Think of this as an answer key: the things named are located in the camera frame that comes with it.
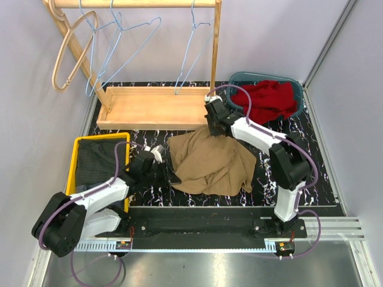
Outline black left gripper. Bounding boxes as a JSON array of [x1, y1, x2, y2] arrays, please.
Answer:
[[142, 159, 181, 188]]

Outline tan brown skirt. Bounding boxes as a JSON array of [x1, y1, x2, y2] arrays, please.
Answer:
[[168, 127, 257, 196]]

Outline blue wire hanger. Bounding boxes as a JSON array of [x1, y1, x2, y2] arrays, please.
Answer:
[[85, 1, 124, 97], [93, 1, 162, 91], [174, 0, 215, 95]]

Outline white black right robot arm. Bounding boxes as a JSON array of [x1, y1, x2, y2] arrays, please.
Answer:
[[205, 96, 312, 237]]

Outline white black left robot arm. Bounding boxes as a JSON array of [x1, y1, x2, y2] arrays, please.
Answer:
[[31, 150, 181, 257]]

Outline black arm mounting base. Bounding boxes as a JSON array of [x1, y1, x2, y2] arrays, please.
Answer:
[[119, 205, 308, 251]]

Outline wooden hanger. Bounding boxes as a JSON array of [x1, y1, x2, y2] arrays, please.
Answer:
[[49, 0, 100, 93]]

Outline teal plastic basin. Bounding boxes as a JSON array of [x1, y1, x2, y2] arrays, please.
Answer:
[[229, 72, 304, 117]]

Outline red cloth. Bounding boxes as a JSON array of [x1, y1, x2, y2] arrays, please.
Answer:
[[230, 80, 298, 125]]

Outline dark grey folded clothes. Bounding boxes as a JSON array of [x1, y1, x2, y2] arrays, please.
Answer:
[[75, 138, 126, 193]]

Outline wooden clothes rack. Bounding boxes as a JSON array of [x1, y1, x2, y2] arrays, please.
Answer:
[[44, 1, 221, 130]]

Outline yellow plastic crate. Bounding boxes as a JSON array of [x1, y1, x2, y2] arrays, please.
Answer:
[[65, 132, 130, 196]]

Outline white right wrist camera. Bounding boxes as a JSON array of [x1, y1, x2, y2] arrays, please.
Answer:
[[204, 95, 223, 104]]

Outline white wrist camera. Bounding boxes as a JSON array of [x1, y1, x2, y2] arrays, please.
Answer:
[[144, 145, 165, 163], [204, 95, 223, 104]]

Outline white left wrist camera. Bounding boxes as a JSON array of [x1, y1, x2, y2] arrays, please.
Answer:
[[144, 145, 165, 163]]

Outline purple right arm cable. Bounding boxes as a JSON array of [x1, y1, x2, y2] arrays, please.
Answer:
[[205, 85, 323, 261]]

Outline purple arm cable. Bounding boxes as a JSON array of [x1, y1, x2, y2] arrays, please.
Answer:
[[205, 85, 323, 261], [38, 141, 150, 286]]

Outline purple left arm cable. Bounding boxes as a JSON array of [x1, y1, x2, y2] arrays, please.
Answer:
[[38, 141, 150, 286]]

